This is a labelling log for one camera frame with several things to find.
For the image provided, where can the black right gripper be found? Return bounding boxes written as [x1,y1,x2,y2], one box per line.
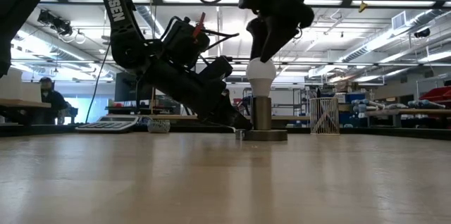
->
[245,0,316,63]

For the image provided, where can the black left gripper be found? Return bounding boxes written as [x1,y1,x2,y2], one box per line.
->
[139,56,253,130]

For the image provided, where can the metal lamp socket base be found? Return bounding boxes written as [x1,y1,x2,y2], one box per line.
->
[235,96,289,142]

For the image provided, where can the white lightbulb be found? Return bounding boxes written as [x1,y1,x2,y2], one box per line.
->
[245,57,278,98]

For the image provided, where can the black computer monitor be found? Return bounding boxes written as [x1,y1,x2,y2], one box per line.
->
[114,72,156,104]

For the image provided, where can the grey desk calculator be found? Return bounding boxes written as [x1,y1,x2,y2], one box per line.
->
[75,114,140,134]

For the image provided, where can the black ceiling device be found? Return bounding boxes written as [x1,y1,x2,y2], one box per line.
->
[37,8,74,37]

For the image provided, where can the wooden workbench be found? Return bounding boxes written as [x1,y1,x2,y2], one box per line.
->
[0,98,53,126]

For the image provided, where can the white cardboard boxes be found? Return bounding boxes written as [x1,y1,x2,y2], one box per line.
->
[0,68,42,102]

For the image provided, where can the black left camera cable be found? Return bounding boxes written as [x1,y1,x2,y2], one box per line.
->
[200,28,241,55]

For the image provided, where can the red cable tie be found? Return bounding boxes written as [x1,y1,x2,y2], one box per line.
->
[192,11,207,40]

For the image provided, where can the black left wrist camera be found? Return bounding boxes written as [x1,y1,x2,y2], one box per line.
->
[160,14,212,70]

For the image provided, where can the thin black hanging cable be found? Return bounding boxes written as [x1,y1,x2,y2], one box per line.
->
[85,42,112,125]

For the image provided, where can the black aluminium table frame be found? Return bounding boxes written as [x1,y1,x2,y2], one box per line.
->
[0,122,451,141]

